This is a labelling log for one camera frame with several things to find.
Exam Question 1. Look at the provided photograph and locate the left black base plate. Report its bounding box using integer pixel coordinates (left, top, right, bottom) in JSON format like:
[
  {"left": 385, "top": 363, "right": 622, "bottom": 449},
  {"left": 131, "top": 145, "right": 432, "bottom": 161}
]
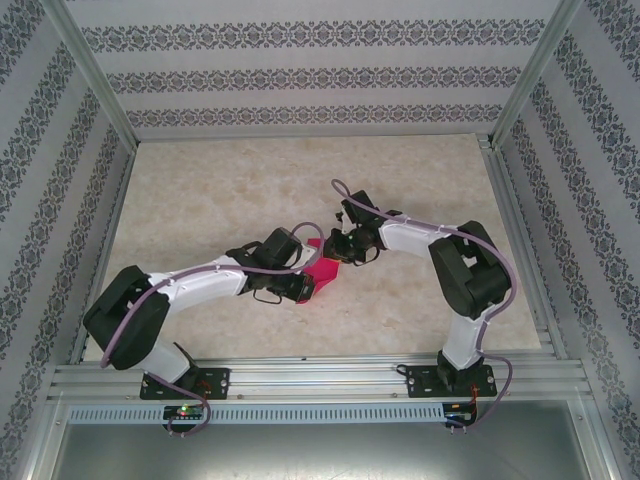
[{"left": 138, "top": 367, "right": 232, "bottom": 402}]

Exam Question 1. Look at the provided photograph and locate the circuit board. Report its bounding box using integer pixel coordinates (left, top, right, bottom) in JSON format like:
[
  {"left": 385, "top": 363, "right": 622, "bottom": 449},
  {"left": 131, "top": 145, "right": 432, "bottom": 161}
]
[
  {"left": 162, "top": 404, "right": 208, "bottom": 422},
  {"left": 443, "top": 402, "right": 480, "bottom": 427}
]

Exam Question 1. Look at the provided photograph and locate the right circuit board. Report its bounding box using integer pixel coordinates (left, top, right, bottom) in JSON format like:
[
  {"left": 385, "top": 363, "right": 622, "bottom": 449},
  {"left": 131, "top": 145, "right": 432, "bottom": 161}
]
[{"left": 443, "top": 402, "right": 480, "bottom": 427}]

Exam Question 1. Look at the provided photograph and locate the aluminium mounting rail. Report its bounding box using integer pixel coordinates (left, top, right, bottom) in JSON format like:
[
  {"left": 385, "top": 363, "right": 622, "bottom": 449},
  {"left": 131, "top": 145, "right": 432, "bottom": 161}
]
[{"left": 47, "top": 352, "right": 591, "bottom": 402}]

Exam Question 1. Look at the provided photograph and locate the aluminium frame post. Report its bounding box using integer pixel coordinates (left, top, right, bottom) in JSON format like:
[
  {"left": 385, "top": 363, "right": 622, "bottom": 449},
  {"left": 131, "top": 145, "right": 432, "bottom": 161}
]
[
  {"left": 42, "top": 0, "right": 140, "bottom": 146},
  {"left": 491, "top": 0, "right": 586, "bottom": 147}
]

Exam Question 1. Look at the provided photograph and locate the aluminium frame beam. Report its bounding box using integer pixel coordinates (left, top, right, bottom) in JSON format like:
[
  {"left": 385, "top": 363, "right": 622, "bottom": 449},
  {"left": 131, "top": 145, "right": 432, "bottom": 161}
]
[
  {"left": 13, "top": 397, "right": 71, "bottom": 480},
  {"left": 567, "top": 397, "right": 629, "bottom": 480}
]

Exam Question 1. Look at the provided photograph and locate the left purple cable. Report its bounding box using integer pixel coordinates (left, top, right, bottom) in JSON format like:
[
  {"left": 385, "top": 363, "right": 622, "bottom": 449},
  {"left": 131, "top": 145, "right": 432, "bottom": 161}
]
[{"left": 99, "top": 221, "right": 324, "bottom": 439}]

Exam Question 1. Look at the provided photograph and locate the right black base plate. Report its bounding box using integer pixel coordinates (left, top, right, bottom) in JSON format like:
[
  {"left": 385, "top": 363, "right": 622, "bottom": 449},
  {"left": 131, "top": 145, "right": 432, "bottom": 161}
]
[{"left": 401, "top": 363, "right": 500, "bottom": 400}]

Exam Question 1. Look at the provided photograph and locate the aluminium side rail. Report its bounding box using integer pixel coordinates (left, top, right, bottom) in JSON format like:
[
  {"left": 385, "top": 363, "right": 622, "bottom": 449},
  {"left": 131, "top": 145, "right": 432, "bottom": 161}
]
[
  {"left": 68, "top": 139, "right": 137, "bottom": 365},
  {"left": 477, "top": 133, "right": 570, "bottom": 360}
]

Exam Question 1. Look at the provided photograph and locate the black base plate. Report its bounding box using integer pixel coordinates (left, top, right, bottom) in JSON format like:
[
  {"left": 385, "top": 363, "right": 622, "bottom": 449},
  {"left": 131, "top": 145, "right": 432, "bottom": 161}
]
[
  {"left": 138, "top": 367, "right": 232, "bottom": 402},
  {"left": 401, "top": 363, "right": 500, "bottom": 400}
]

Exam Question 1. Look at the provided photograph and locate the magenta cloth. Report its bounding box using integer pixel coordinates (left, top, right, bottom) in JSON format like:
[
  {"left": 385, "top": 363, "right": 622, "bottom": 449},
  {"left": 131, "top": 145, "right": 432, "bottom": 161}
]
[{"left": 293, "top": 237, "right": 342, "bottom": 305}]

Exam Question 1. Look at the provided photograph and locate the slotted grey cable duct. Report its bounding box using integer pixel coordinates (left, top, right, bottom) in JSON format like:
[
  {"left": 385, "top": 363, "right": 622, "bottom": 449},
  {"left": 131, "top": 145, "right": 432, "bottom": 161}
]
[{"left": 67, "top": 402, "right": 447, "bottom": 426}]

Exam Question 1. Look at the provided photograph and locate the right thin black wire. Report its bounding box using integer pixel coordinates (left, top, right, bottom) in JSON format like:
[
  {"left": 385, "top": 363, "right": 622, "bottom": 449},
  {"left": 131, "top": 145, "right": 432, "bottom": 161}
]
[{"left": 349, "top": 243, "right": 380, "bottom": 267}]

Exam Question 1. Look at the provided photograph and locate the grey metal sheet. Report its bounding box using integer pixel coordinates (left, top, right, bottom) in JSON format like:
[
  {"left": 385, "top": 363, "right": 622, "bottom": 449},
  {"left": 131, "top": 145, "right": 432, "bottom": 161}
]
[{"left": 49, "top": 399, "right": 614, "bottom": 480}]

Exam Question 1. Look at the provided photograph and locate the left circuit board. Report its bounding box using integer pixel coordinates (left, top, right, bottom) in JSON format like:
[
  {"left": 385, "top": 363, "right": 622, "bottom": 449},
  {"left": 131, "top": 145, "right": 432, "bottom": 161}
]
[{"left": 162, "top": 404, "right": 208, "bottom": 422}]

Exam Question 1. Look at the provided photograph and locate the purple cable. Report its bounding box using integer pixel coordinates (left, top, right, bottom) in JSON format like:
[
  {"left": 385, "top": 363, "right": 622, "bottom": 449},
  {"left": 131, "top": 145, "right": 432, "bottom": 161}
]
[
  {"left": 330, "top": 178, "right": 516, "bottom": 436},
  {"left": 99, "top": 221, "right": 324, "bottom": 439}
]

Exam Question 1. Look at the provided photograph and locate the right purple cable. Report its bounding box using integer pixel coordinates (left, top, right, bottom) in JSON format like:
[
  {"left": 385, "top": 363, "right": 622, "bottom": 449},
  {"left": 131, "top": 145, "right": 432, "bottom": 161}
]
[{"left": 330, "top": 178, "right": 516, "bottom": 436}]

